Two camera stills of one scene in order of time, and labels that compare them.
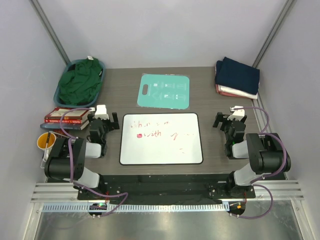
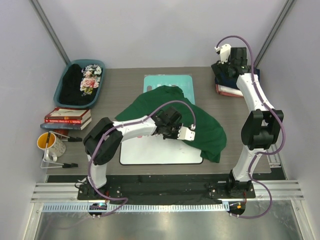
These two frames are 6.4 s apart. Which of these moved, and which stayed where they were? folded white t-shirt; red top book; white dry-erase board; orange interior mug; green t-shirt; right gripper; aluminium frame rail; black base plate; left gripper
Moved: right gripper; left gripper; green t-shirt
Stayed: aluminium frame rail; orange interior mug; red top book; white dry-erase board; folded white t-shirt; black base plate
